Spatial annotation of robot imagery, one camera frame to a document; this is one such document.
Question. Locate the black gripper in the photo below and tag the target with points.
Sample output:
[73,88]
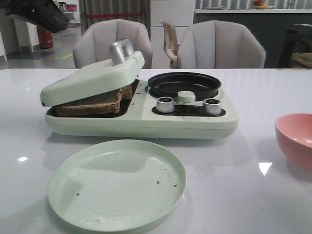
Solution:
[43,13]

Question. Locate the mint green sandwich maker lid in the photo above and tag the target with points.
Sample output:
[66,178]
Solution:
[120,70]

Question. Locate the bread slice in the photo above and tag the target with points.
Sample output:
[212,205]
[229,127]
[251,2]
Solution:
[104,103]
[127,92]

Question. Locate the pink bowl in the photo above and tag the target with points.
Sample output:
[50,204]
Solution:
[294,137]

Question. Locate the mint green breakfast maker base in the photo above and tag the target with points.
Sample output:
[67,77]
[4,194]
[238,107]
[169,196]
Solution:
[140,121]

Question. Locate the red trash bin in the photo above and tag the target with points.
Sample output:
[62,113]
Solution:
[45,38]

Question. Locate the left grey upholstered chair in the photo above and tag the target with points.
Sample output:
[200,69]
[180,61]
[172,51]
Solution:
[94,45]

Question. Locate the grey upholstered chair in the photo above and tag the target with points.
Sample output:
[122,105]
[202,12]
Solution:
[94,45]
[220,44]

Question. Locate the red barrier belt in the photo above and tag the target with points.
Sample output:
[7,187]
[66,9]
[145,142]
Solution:
[117,15]

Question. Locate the beige office chair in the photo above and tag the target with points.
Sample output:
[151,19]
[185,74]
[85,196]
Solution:
[170,43]

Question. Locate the white refrigerator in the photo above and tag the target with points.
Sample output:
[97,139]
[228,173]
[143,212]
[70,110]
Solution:
[180,13]

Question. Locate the black round frying pan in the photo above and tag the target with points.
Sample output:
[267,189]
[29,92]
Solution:
[169,84]

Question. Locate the left silver control knob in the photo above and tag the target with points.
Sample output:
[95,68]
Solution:
[165,105]

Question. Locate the silver control knob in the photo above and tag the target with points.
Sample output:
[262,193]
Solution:
[211,106]
[165,105]

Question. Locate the right grey upholstered chair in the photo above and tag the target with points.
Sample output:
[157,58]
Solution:
[220,44]

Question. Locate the mint green round plate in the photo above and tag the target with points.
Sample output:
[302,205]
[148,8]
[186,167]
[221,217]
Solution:
[117,186]

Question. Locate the right silver control knob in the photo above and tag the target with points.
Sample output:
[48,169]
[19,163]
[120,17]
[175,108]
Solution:
[211,106]

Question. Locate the fruit plate on counter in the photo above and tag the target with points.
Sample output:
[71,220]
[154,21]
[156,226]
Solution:
[261,5]

